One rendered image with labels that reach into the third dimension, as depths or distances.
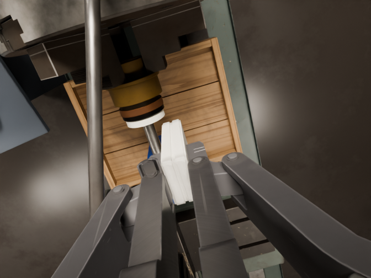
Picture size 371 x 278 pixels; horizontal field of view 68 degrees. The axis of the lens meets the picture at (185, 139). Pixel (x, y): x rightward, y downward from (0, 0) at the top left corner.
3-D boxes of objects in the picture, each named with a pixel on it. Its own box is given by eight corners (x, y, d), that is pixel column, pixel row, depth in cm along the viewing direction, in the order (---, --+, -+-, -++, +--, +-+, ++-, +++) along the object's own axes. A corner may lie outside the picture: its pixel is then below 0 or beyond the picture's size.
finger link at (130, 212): (173, 214, 14) (119, 230, 15) (171, 169, 19) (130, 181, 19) (164, 191, 14) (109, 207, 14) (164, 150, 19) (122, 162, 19)
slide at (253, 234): (107, 231, 75) (104, 243, 71) (259, 189, 73) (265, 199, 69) (130, 277, 82) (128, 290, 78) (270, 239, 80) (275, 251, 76)
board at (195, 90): (68, 80, 65) (62, 83, 62) (214, 36, 64) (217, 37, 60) (115, 183, 77) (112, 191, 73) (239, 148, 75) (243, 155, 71)
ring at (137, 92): (90, 73, 40) (114, 129, 43) (151, 54, 39) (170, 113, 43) (104, 65, 48) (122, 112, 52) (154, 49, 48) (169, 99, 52)
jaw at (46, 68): (79, 12, 40) (-2, 25, 31) (101, 2, 37) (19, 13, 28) (107, 85, 44) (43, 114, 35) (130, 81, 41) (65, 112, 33)
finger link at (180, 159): (173, 160, 15) (186, 156, 15) (170, 120, 22) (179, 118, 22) (187, 203, 16) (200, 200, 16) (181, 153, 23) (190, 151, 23)
